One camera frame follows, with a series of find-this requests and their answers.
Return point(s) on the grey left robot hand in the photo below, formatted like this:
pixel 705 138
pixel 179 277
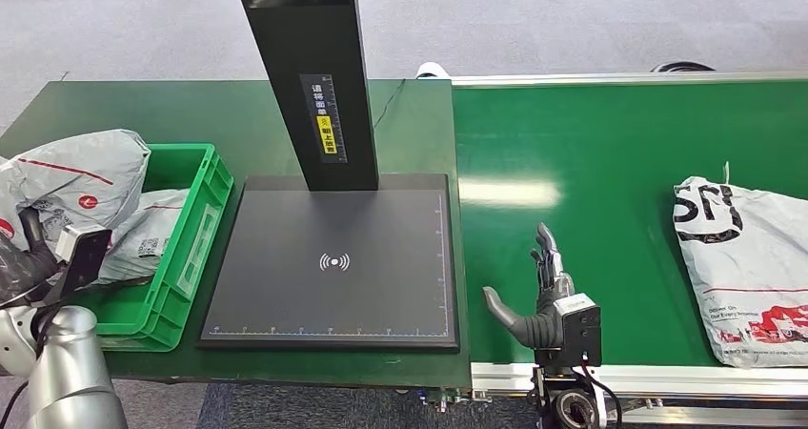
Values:
pixel 28 271

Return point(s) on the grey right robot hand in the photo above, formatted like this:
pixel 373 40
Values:
pixel 543 328

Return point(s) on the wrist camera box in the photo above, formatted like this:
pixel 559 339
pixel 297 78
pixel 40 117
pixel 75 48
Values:
pixel 584 328
pixel 85 255

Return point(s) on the black scanner column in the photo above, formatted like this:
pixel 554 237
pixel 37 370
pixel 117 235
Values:
pixel 309 34

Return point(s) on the aluminium conveyor frame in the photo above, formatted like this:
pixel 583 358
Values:
pixel 694 382

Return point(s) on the grey parcel bag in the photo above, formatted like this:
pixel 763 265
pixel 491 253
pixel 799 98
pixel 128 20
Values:
pixel 751 255
pixel 148 236
pixel 76 173

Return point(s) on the grey parcel bag, black lettering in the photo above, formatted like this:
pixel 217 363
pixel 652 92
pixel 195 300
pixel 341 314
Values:
pixel 751 255

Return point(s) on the green conveyor belt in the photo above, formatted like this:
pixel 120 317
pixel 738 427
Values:
pixel 599 148

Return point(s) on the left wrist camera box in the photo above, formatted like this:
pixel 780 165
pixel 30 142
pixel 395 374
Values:
pixel 85 255

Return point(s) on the black and yellow column label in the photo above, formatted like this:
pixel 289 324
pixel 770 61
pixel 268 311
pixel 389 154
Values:
pixel 324 120

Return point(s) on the green plastic crate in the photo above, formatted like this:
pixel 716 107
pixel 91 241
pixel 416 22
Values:
pixel 170 287

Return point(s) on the black scanner platform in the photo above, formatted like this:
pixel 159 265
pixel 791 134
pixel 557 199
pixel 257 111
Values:
pixel 379 255

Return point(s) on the white round object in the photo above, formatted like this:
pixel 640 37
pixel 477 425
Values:
pixel 432 69

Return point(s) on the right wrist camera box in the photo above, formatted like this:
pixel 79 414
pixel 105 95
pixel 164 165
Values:
pixel 584 328

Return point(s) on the black curved object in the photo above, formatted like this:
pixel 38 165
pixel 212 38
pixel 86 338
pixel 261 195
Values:
pixel 683 66

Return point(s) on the metal bracket with bolts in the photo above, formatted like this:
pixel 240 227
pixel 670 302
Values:
pixel 451 399

